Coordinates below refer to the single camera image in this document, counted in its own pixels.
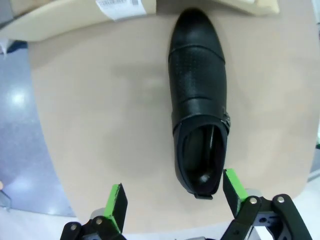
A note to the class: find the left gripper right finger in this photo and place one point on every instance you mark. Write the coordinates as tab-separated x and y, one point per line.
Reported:
233	190

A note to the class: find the black leather buckle shoe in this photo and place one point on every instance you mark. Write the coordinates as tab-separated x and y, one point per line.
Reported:
197	75

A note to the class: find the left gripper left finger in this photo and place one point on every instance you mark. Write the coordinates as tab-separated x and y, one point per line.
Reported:
117	207

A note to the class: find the brown cardboard shoe box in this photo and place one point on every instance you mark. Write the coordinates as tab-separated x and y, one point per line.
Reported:
75	20

